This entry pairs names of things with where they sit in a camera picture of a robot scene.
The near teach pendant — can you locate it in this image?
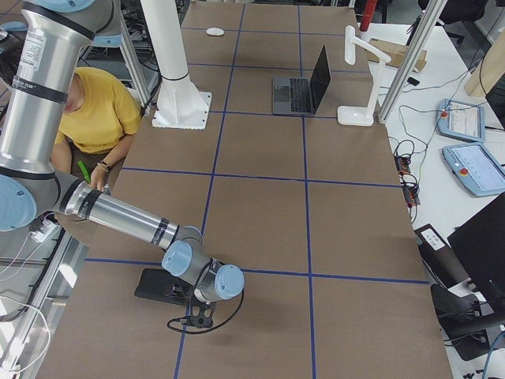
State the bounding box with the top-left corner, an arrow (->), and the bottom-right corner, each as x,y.
442,142 -> 504,197

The aluminium frame post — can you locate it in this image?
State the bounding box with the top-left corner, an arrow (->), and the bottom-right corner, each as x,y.
377,0 -> 447,124

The black monitor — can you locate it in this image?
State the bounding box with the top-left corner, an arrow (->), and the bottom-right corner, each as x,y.
448,194 -> 504,308

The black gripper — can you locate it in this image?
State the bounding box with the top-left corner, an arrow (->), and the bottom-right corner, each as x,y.
174,282 -> 215,328

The person in yellow shirt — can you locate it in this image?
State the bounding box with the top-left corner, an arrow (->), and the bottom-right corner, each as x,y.
50,67 -> 141,190

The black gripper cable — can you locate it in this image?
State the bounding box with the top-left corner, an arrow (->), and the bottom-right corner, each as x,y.
166,276 -> 245,335

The red cylinder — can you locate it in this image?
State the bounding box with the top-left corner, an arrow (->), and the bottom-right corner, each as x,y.
360,0 -> 378,32

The cardboard box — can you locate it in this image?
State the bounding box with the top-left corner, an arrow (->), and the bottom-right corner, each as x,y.
369,38 -> 427,72

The white computer mouse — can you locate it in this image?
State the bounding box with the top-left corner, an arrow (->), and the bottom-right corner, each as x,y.
206,27 -> 224,36

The teach pendant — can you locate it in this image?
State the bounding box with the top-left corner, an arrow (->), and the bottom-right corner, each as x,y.
436,99 -> 485,142
442,142 -> 504,197

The grey laptop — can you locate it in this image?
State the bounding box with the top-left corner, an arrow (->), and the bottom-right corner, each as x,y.
271,45 -> 331,115

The far teach pendant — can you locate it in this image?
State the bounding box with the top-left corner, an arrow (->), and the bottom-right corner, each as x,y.
436,99 -> 485,142

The black mouse pad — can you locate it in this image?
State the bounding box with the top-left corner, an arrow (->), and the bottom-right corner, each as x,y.
134,268 -> 189,306

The white desk lamp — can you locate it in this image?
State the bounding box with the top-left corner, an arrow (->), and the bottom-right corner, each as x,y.
337,24 -> 391,126

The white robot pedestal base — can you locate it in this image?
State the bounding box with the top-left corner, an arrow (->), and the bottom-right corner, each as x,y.
140,0 -> 211,130

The green tool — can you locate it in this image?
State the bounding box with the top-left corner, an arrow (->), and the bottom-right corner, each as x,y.
77,160 -> 91,184

